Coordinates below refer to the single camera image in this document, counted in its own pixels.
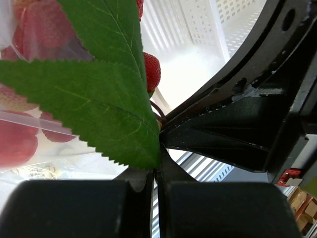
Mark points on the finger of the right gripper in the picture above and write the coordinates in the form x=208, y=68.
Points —
x=270, y=129

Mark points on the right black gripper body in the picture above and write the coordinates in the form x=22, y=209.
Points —
x=279, y=27

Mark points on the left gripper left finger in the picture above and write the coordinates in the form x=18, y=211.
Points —
x=117, y=208

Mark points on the red fruit bunch with leaves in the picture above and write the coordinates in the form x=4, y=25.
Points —
x=104, y=100

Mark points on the aluminium rail beam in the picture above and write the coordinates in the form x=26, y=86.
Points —
x=202, y=169

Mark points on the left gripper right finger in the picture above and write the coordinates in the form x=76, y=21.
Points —
x=191, y=209

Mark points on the white perforated plastic basket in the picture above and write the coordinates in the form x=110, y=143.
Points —
x=193, y=40

